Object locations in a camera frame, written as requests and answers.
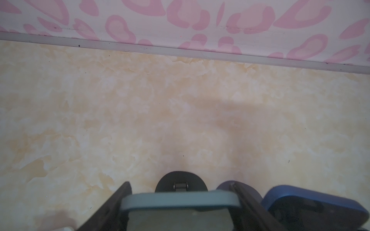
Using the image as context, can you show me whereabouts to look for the black round phone stand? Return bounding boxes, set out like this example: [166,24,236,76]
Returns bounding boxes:
[155,171,208,192]

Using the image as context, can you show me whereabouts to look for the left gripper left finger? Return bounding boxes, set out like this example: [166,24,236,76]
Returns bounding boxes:
[77,182,132,231]

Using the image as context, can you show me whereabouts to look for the black phone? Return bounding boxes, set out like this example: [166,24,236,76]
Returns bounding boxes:
[261,185,370,231]

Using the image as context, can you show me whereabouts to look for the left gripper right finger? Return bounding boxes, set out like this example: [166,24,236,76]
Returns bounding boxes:
[230,183,286,231]

